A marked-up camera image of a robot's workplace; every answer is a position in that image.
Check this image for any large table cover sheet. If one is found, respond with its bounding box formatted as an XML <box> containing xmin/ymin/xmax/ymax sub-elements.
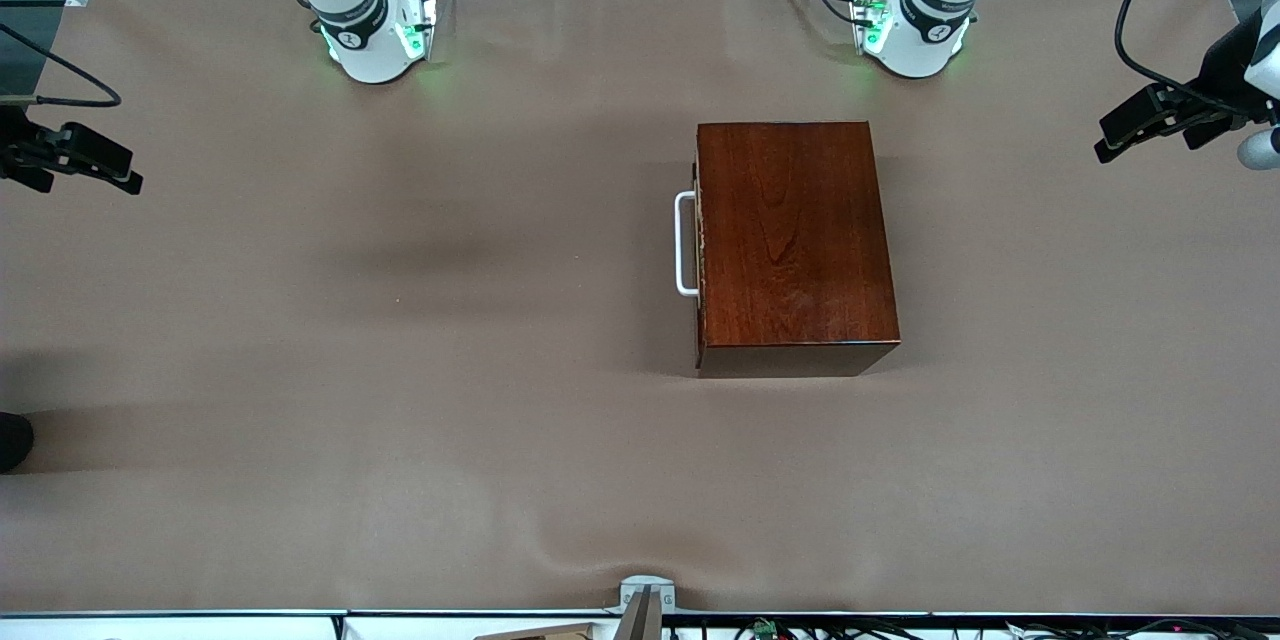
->
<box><xmin>0</xmin><ymin>0</ymin><xmax>1280</xmax><ymax>617</ymax></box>

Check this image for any dark wooden drawer cabinet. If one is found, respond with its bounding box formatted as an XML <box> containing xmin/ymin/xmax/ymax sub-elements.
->
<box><xmin>694</xmin><ymin>121</ymin><xmax>901</xmax><ymax>379</ymax></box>

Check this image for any black rounded object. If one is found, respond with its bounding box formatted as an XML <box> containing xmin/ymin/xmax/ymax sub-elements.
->
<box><xmin>0</xmin><ymin>412</ymin><xmax>35</xmax><ymax>474</ymax></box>

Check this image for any grey metal clamp bracket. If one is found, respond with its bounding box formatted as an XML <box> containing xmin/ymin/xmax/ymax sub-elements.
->
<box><xmin>604</xmin><ymin>575</ymin><xmax>678</xmax><ymax>640</ymax></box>

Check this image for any light wooden drawer white handle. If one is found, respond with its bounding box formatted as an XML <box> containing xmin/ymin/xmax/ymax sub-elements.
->
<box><xmin>674</xmin><ymin>155</ymin><xmax>705</xmax><ymax>351</ymax></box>

